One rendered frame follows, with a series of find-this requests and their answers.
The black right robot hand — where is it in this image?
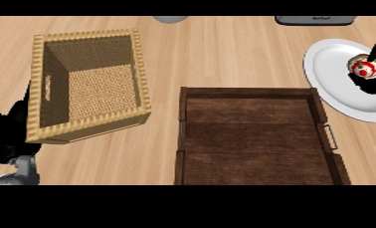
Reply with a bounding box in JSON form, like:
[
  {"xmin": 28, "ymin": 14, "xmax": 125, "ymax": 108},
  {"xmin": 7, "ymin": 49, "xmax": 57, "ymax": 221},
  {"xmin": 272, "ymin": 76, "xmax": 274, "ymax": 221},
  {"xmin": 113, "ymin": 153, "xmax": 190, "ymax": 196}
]
[{"xmin": 345, "ymin": 43, "xmax": 376, "ymax": 95}]

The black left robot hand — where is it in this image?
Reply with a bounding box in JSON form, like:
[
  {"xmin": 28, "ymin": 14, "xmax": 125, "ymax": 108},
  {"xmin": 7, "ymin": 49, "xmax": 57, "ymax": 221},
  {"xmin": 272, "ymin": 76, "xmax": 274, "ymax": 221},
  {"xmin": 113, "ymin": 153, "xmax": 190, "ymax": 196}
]
[{"xmin": 0, "ymin": 81, "xmax": 44, "ymax": 165}]

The red and white cupcake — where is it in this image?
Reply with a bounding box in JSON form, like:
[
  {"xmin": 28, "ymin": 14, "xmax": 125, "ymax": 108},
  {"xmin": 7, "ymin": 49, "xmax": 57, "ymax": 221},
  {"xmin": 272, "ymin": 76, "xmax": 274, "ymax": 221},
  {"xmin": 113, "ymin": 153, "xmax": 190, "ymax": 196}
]
[{"xmin": 346, "ymin": 53, "xmax": 376, "ymax": 80}]

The white round plate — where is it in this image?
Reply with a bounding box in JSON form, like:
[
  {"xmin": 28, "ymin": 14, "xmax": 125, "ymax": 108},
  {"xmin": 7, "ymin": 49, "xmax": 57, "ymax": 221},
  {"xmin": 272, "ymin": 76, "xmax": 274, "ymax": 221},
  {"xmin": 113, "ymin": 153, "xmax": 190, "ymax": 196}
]
[{"xmin": 302, "ymin": 38, "xmax": 376, "ymax": 123}]

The dark brown wooden tray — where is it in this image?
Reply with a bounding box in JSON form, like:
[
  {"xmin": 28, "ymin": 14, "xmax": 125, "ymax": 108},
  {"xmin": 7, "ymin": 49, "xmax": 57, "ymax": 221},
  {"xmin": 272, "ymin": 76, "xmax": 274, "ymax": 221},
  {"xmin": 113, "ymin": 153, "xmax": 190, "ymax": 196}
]
[{"xmin": 174, "ymin": 87, "xmax": 352, "ymax": 186}]

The tan wicker basket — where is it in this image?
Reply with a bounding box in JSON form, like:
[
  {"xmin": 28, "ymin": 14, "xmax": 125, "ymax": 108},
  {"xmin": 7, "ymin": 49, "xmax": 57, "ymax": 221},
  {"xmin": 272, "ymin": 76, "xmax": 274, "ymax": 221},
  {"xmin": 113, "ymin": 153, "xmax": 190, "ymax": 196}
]
[{"xmin": 25, "ymin": 28, "xmax": 153, "ymax": 145}]

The dark grey appliance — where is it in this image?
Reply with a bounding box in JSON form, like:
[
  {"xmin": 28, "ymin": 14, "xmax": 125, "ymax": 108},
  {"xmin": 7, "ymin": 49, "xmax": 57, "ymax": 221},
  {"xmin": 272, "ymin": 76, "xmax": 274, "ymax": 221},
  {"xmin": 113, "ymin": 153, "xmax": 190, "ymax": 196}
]
[{"xmin": 272, "ymin": 15, "xmax": 358, "ymax": 27}]

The grey round object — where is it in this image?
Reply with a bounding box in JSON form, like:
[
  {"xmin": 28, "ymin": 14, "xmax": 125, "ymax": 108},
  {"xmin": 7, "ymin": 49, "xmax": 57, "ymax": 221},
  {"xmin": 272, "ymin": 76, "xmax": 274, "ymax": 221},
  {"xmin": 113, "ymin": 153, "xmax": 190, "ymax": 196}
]
[{"xmin": 151, "ymin": 15, "xmax": 188, "ymax": 25}]

